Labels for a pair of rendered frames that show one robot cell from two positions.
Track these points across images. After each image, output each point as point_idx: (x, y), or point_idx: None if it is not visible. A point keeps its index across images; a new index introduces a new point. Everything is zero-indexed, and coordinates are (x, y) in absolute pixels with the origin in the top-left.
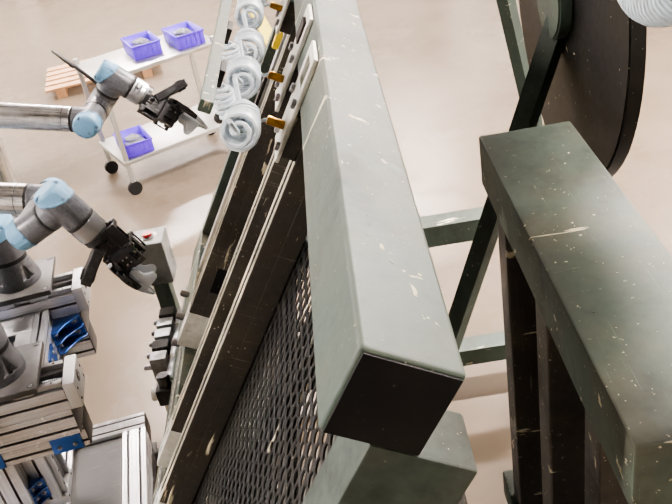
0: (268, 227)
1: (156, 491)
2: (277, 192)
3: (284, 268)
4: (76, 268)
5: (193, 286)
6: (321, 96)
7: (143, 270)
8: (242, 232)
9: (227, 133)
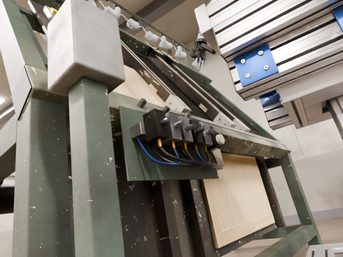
0: (183, 72)
1: (242, 131)
2: (177, 68)
3: None
4: (201, 5)
5: (139, 99)
6: (177, 60)
7: (195, 62)
8: (174, 72)
9: (182, 53)
